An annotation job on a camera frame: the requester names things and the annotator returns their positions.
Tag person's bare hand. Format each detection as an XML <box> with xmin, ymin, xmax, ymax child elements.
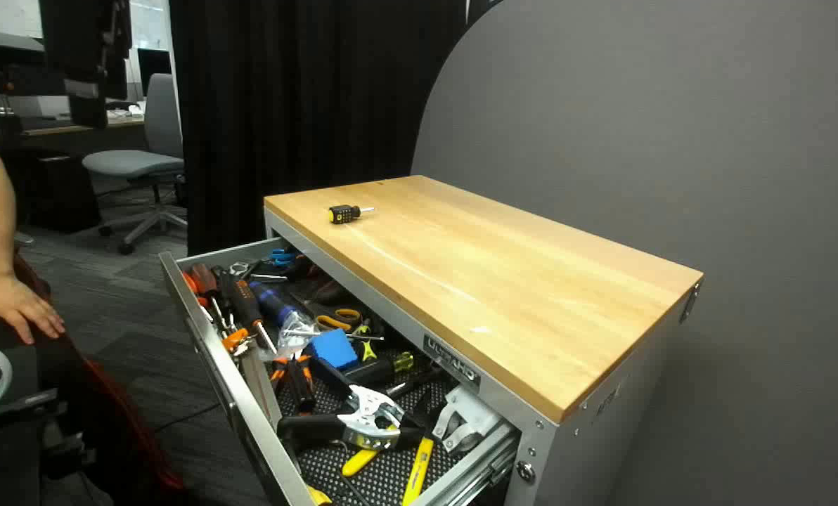
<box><xmin>0</xmin><ymin>274</ymin><xmax>67</xmax><ymax>350</ymax></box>

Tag grey metal tool drawer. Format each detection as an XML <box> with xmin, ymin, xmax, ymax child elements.
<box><xmin>158</xmin><ymin>236</ymin><xmax>527</xmax><ymax>506</ymax></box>

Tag stubby black yellow screwdriver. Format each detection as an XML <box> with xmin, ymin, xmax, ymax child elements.
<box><xmin>325</xmin><ymin>202</ymin><xmax>377</xmax><ymax>229</ymax></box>

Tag orange black screwdriver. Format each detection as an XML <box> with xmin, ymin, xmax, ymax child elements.
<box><xmin>213</xmin><ymin>270</ymin><xmax>280</xmax><ymax>354</ymax></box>

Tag black clear-yellow screwdriver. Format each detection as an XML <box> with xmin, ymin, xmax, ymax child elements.
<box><xmin>342</xmin><ymin>350</ymin><xmax>415</xmax><ymax>384</ymax></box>

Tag black mesh drawer liner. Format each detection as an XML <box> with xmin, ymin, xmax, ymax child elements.
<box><xmin>295</xmin><ymin>438</ymin><xmax>459</xmax><ymax>506</ymax></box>

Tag dark office desk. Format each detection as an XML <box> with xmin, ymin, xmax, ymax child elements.
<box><xmin>5</xmin><ymin>111</ymin><xmax>148</xmax><ymax>236</ymax></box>

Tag grey office chair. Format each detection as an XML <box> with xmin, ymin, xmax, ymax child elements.
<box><xmin>79</xmin><ymin>71</ymin><xmax>192</xmax><ymax>256</ymax></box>

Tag white board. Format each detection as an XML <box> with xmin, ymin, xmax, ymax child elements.
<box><xmin>0</xmin><ymin>0</ymin><xmax>48</xmax><ymax>53</ymax></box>

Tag clear plastic bag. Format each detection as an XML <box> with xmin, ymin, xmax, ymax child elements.
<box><xmin>272</xmin><ymin>299</ymin><xmax>324</xmax><ymax>361</ymax></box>

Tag blue rectangular block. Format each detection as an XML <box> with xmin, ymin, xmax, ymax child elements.
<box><xmin>306</xmin><ymin>329</ymin><xmax>359</xmax><ymax>374</ymax></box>

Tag silver spring clamp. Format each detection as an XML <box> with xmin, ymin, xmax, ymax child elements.
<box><xmin>335</xmin><ymin>384</ymin><xmax>408</xmax><ymax>452</ymax></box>

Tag white grey plastic part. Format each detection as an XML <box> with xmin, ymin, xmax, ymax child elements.
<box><xmin>431</xmin><ymin>386</ymin><xmax>505</xmax><ymax>459</ymax></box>

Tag grey tool cabinet wooden top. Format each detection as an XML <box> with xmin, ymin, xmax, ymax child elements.
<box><xmin>262</xmin><ymin>171</ymin><xmax>707</xmax><ymax>506</ymax></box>

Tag grey rounded partition panel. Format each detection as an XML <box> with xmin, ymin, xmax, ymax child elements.
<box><xmin>408</xmin><ymin>0</ymin><xmax>838</xmax><ymax>506</ymax></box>

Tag red cord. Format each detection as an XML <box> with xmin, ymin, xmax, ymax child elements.
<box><xmin>79</xmin><ymin>354</ymin><xmax>188</xmax><ymax>495</ymax></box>

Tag red handled screwdriver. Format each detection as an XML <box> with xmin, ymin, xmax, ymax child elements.
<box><xmin>181</xmin><ymin>265</ymin><xmax>228</xmax><ymax>327</ymax></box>

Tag blue handled scissors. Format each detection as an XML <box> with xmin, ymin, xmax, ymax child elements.
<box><xmin>262</xmin><ymin>244</ymin><xmax>302</xmax><ymax>277</ymax></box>

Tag orange handled pliers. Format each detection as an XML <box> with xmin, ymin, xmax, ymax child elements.
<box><xmin>268</xmin><ymin>354</ymin><xmax>318</xmax><ymax>391</ymax></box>

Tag black rubber handled tool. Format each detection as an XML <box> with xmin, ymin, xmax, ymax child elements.
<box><xmin>275</xmin><ymin>410</ymin><xmax>345</xmax><ymax>459</ymax></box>

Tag orange handled scissors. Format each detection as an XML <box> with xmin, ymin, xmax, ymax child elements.
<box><xmin>313</xmin><ymin>308</ymin><xmax>366</xmax><ymax>336</ymax></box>

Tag yellow black wire stripper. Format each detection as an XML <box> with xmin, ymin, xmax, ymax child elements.
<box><xmin>354</xmin><ymin>322</ymin><xmax>385</xmax><ymax>364</ymax></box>

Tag yellow handled pliers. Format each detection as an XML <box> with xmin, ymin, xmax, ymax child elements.
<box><xmin>340</xmin><ymin>448</ymin><xmax>385</xmax><ymax>482</ymax></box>

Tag long yellow handled tool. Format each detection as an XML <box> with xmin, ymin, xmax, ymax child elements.
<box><xmin>400</xmin><ymin>433</ymin><xmax>438</xmax><ymax>506</ymax></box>

